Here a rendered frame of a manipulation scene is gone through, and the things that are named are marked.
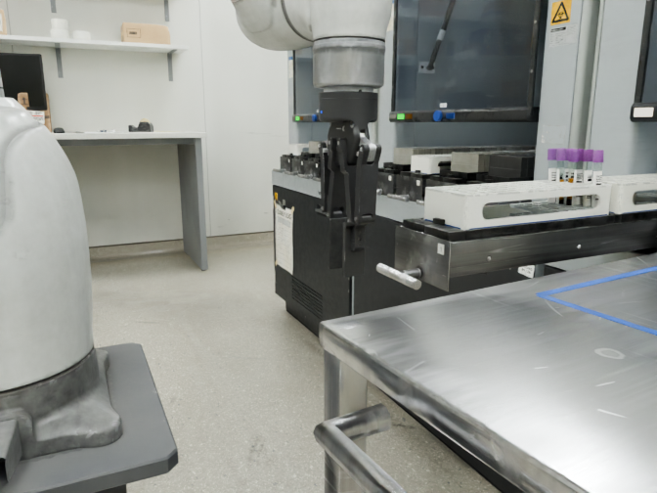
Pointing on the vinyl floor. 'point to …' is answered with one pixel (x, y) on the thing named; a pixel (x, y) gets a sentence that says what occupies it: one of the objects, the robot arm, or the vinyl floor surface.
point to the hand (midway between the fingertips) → (346, 247)
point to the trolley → (507, 380)
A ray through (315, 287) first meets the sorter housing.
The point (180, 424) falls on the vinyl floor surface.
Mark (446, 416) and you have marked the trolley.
